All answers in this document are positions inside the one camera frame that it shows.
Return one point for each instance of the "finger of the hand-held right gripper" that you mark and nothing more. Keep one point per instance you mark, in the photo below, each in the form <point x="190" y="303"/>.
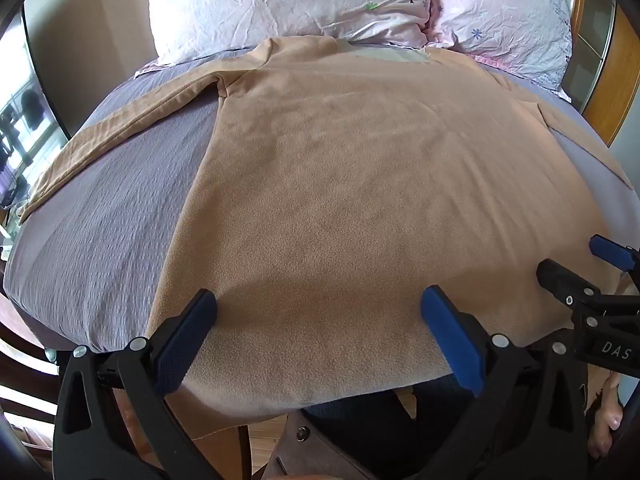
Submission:
<point x="564" y="280"/>
<point x="611" y="252"/>

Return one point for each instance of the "person's right hand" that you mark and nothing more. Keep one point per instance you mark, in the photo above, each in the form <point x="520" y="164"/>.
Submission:
<point x="606" y="417"/>

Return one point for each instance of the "pink floral pillow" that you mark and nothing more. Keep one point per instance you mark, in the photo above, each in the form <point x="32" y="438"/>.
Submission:
<point x="505" y="15"/>

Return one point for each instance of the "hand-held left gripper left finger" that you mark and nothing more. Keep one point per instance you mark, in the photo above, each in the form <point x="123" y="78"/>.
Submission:
<point x="186" y="339"/>

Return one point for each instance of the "window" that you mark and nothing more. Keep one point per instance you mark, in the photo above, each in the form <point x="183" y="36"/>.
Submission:
<point x="27" y="135"/>

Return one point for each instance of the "white floral pillow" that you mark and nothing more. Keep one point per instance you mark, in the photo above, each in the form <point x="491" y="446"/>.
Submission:
<point x="280" y="2"/>

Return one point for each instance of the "person's grey jacket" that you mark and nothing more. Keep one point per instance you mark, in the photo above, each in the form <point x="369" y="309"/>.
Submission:
<point x="320" y="452"/>

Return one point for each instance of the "dark wooden bed frame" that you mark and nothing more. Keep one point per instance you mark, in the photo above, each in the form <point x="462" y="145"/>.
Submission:
<point x="25" y="395"/>

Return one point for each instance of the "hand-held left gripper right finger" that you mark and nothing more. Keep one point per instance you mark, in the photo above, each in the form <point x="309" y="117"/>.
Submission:
<point x="452" y="341"/>

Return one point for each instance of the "beige long-sleeved shirt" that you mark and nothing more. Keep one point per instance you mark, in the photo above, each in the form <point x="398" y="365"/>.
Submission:
<point x="360" y="200"/>

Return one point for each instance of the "wooden cabinet with glass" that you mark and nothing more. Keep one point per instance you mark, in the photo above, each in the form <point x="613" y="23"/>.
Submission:
<point x="607" y="55"/>

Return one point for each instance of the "purple bed sheet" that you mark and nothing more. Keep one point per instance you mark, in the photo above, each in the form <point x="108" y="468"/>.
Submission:
<point x="107" y="240"/>

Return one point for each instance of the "person's dark pants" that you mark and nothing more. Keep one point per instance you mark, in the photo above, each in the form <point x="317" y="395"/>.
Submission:
<point x="380" y="427"/>

